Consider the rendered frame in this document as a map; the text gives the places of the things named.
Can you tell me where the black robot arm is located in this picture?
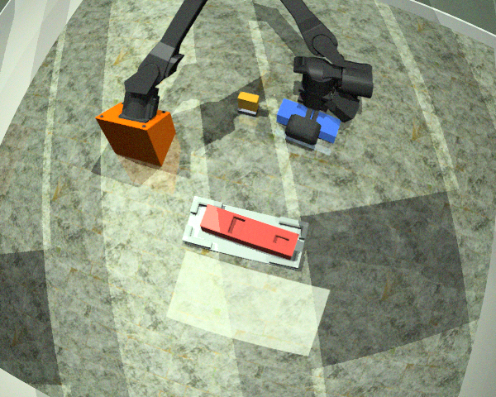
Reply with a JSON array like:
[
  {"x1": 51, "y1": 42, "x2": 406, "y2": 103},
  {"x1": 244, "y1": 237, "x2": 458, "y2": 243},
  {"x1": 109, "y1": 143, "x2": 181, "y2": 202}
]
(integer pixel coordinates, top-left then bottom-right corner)
[{"x1": 118, "y1": 0, "x2": 374, "y2": 123}]

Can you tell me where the red toy airplane fuselage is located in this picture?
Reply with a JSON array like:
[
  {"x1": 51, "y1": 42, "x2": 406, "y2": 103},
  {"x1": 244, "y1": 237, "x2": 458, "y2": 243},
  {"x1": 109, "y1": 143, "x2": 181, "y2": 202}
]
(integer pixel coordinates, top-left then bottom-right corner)
[{"x1": 200, "y1": 204, "x2": 299, "y2": 260}]

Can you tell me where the grey rectangular frame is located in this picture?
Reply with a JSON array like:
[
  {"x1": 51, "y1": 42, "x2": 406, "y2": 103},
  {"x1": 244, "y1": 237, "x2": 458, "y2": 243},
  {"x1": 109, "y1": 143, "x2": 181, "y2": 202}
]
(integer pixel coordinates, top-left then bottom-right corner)
[{"x1": 237, "y1": 108, "x2": 259, "y2": 117}]

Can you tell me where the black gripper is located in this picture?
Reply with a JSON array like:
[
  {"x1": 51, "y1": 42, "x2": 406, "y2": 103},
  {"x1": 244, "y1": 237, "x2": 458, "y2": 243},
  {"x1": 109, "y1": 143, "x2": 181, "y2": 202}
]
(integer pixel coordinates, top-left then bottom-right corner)
[{"x1": 285, "y1": 81, "x2": 331, "y2": 146}]

